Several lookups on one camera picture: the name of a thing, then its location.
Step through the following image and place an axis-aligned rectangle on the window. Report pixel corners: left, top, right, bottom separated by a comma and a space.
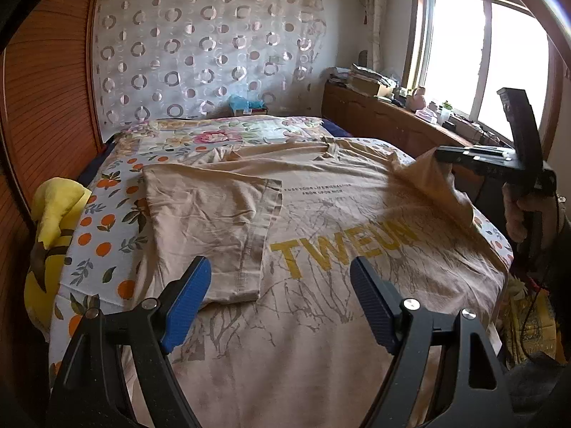
401, 0, 563, 143

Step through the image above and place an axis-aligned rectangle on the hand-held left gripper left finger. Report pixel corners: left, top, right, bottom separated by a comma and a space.
47, 256, 212, 428

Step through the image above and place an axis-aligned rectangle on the beige window drape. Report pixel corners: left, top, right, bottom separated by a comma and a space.
357, 0, 381, 54

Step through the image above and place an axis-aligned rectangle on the yellow patterned cloth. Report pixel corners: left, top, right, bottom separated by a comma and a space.
500, 276, 558, 366

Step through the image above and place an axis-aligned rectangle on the stack of papers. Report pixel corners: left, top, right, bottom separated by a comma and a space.
328, 63, 400, 99

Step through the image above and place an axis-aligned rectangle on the teal tissue pack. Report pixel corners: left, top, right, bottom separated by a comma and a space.
229, 95, 268, 117

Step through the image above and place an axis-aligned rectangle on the yellow plush toy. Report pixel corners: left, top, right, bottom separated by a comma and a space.
24, 177, 92, 322

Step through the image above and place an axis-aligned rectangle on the sheer circle pattern curtain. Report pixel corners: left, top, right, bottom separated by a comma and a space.
94, 0, 326, 143

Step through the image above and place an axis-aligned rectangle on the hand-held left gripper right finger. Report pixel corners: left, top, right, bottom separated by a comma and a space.
350, 256, 514, 428

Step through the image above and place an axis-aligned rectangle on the person's right hand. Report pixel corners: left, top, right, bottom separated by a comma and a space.
502, 183, 536, 244

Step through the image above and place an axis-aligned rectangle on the floral quilt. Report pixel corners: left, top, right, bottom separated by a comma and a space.
113, 116, 331, 157

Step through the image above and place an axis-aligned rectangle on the beige printed t-shirt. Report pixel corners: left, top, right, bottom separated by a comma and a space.
131, 136, 509, 428

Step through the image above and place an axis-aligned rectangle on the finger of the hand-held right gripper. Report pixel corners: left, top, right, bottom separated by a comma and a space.
435, 145, 515, 174

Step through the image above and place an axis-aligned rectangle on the wooden wardrobe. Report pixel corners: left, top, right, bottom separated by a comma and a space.
0, 0, 108, 322

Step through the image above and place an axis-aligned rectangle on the orange fruit print bedsheet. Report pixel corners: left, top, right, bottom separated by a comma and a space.
47, 134, 514, 388

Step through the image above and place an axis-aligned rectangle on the wooden cabinet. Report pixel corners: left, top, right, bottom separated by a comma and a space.
321, 80, 514, 197

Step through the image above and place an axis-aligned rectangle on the person's dark clothing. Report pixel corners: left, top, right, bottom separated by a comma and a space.
509, 352, 571, 428

